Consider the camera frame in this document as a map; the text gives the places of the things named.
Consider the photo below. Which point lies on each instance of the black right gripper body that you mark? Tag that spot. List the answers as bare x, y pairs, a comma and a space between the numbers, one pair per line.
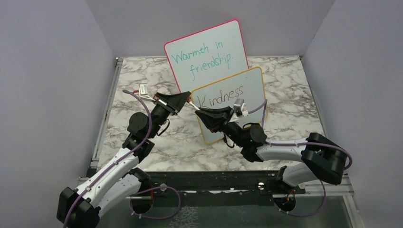
223, 128

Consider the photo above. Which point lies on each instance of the pink framed whiteboard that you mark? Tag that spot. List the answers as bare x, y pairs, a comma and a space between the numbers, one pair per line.
206, 56

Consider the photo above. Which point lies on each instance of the aluminium table edge rail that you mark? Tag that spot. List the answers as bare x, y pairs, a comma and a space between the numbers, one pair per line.
105, 117

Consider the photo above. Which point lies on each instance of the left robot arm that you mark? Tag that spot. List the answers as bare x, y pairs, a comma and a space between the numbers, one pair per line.
83, 206

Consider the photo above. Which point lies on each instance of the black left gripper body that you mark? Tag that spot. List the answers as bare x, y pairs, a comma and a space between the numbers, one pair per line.
163, 104

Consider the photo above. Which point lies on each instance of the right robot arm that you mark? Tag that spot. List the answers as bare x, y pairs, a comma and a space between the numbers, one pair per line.
317, 157

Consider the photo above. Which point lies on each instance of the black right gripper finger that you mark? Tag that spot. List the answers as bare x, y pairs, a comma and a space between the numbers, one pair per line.
205, 111
213, 122

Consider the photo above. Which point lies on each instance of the white rainbow marker pen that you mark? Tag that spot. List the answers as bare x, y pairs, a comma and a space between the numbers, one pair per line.
194, 106

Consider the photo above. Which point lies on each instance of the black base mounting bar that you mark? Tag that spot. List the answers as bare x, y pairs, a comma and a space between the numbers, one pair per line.
193, 188

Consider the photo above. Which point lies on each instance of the yellow framed whiteboard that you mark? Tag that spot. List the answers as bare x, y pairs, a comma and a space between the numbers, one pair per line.
247, 85

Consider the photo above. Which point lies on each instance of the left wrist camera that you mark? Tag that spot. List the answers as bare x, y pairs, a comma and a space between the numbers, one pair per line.
143, 93

